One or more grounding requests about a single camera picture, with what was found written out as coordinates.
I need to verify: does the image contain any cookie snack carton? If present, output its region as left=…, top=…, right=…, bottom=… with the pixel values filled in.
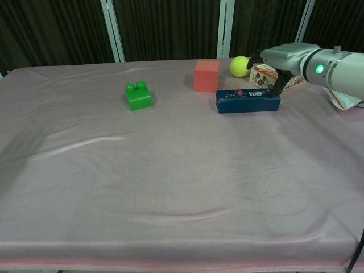
left=249, top=64, right=307, bottom=92

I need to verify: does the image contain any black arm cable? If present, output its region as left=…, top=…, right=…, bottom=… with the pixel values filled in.
left=345, top=224, right=364, bottom=273

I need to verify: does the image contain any coral red foam cube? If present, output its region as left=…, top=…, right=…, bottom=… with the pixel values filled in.
left=193, top=60, right=221, bottom=93

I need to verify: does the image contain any green toy building brick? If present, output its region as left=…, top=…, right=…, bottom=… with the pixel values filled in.
left=124, top=80, right=155, bottom=112

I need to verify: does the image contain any blue glasses case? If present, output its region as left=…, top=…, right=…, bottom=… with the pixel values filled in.
left=215, top=88, right=282, bottom=114

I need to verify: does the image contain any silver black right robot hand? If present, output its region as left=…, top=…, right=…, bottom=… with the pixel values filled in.
left=246, top=42, right=321, bottom=99

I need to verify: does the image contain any dark pleated curtain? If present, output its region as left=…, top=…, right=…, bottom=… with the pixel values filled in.
left=0, top=0, right=364, bottom=75

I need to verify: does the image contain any clear crinkled snack bag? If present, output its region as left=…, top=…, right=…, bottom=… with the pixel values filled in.
left=323, top=86, right=364, bottom=111

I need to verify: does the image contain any white partition post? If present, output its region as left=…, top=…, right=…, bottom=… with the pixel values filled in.
left=100, top=0, right=126, bottom=64
left=216, top=0, right=235, bottom=60
left=294, top=0, right=317, bottom=44

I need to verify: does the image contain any yellow tennis ball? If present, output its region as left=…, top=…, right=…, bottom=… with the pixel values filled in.
left=229, top=55, right=252, bottom=78

